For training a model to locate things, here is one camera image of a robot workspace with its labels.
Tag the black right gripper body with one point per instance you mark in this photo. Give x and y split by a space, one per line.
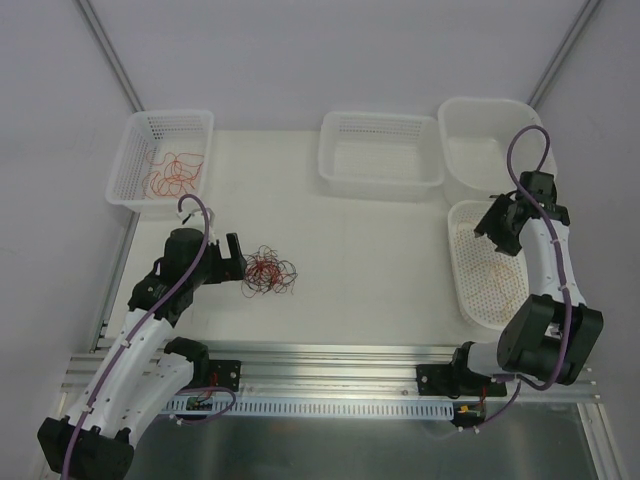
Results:
503 225

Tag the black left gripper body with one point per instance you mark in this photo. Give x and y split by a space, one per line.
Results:
226 265

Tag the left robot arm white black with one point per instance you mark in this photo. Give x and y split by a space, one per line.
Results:
146 366

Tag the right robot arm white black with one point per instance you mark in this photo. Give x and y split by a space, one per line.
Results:
551 336

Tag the white round-hole basket right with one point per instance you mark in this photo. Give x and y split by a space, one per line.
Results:
490 286

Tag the white solid plastic tub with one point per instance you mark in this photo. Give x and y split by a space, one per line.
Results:
475 136

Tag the white perforated basket left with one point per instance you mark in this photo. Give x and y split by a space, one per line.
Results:
162 155

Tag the white perforated basket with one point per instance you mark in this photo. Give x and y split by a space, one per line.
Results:
380 156
162 155

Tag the white perforated basket middle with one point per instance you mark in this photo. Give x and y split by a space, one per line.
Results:
380 156

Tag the aluminium mounting rail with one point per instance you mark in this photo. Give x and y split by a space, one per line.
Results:
332 371

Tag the white slotted cable duct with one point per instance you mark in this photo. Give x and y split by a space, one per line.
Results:
188 406

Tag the right aluminium frame post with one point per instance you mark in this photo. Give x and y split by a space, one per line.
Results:
583 18

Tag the aluminium frame post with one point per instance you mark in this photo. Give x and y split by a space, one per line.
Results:
583 18
104 44

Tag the left aluminium frame post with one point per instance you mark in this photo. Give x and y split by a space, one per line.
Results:
104 44

